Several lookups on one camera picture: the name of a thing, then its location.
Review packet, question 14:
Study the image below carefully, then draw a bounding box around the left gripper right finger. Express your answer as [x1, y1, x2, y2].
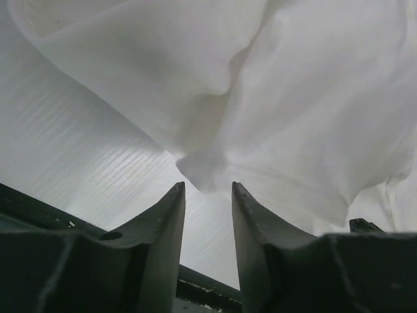
[232, 183, 416, 312]

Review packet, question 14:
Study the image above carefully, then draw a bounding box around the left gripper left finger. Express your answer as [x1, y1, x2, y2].
[0, 181, 186, 313]

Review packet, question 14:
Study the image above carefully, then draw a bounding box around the white t shirt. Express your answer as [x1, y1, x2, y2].
[8, 1, 416, 233]

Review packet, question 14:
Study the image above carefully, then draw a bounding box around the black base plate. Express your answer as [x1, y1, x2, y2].
[0, 182, 244, 310]

